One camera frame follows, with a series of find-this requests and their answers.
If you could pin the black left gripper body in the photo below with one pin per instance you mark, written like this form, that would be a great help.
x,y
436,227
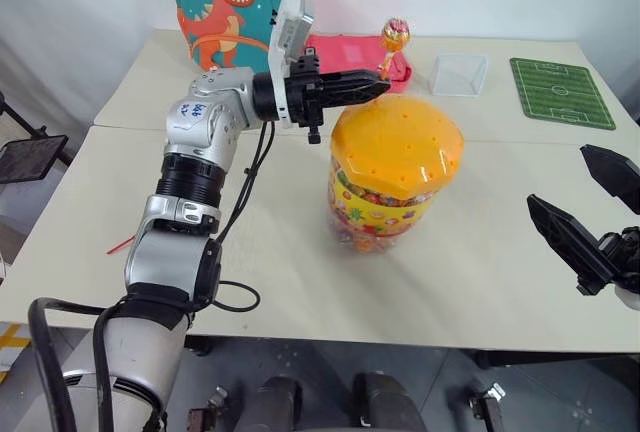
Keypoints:
x,y
305,97

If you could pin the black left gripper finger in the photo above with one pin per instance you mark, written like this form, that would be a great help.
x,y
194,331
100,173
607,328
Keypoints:
x,y
355,94
350,80

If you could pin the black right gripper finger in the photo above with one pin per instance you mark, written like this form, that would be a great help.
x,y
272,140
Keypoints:
x,y
570,242
617,177

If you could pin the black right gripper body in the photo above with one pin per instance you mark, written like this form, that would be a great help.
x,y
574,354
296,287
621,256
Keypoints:
x,y
627,257

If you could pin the orange lollipop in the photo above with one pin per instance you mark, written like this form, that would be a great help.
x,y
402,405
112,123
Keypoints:
x,y
396,34

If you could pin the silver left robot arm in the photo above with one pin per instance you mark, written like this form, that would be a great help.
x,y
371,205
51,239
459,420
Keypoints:
x,y
200,117

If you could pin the orange jar lid with holes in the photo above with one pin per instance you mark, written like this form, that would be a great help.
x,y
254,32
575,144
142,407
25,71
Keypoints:
x,y
400,142

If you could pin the clear colourful candy jar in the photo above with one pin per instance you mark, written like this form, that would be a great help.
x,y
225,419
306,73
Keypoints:
x,y
375,217

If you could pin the pink tray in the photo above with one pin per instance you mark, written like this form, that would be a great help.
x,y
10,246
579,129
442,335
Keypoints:
x,y
350,54

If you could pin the green soccer field mat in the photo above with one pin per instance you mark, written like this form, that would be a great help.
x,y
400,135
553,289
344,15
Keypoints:
x,y
562,92

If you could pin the clear plastic box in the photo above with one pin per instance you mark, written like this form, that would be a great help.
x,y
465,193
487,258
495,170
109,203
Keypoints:
x,y
457,77

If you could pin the teal dinosaur backpack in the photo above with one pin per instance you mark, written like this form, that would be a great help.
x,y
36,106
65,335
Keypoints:
x,y
220,7

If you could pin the thin red stick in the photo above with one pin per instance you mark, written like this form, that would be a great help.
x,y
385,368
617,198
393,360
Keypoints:
x,y
120,246

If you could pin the dark rounded shape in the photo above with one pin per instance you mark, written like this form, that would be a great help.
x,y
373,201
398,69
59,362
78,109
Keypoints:
x,y
385,402
277,402

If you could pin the black folding stand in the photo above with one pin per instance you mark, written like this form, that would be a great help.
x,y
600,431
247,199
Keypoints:
x,y
30,157

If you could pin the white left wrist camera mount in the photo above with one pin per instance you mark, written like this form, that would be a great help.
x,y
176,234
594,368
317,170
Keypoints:
x,y
287,27

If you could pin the black table frame bar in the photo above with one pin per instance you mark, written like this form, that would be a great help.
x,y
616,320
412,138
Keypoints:
x,y
560,358

